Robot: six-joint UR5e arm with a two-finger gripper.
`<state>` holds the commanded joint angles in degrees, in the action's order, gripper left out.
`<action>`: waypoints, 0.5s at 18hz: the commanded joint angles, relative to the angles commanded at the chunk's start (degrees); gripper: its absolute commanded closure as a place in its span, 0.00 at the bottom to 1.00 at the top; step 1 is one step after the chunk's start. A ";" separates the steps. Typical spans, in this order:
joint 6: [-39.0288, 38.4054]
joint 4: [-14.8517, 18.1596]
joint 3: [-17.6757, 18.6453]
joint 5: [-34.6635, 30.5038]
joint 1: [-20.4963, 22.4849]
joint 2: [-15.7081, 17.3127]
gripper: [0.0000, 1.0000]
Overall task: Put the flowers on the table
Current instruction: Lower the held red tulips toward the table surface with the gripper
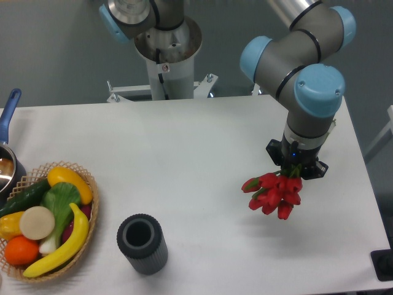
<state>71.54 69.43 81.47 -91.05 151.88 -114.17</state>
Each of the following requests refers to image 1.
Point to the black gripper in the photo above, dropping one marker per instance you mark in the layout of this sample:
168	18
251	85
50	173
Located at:
290	155

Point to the red tulip bouquet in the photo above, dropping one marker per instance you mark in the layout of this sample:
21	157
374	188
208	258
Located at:
275	191

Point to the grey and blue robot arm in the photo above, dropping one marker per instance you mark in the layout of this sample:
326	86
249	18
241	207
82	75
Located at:
290	70

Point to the black device at table edge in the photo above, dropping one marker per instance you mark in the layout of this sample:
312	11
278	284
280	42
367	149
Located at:
382	263

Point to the dark grey ribbed vase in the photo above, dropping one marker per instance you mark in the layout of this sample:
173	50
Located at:
140	239

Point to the red purple vegetable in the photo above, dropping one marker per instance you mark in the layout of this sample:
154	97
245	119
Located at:
86	209

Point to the yellow banana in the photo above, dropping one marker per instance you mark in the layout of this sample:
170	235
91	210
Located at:
66	251

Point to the green bok choy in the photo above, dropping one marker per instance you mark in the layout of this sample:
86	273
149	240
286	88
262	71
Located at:
57	201

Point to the woven wicker basket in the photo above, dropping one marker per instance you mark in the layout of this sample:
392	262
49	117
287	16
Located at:
32	177

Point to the dark green cucumber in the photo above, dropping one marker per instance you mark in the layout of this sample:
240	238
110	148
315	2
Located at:
29	197

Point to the beige round disc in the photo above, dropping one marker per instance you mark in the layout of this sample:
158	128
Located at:
37	223

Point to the orange fruit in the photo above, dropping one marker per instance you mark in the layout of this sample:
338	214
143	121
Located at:
21	251

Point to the yellow bell pepper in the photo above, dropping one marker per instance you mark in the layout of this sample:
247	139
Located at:
10	225

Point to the white frame at right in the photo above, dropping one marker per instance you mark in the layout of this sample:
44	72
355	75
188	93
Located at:
380	140

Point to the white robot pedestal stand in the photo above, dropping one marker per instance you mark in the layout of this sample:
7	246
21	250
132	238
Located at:
169	57

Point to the blue handled saucepan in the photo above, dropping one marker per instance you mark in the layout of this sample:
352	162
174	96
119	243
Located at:
11	169

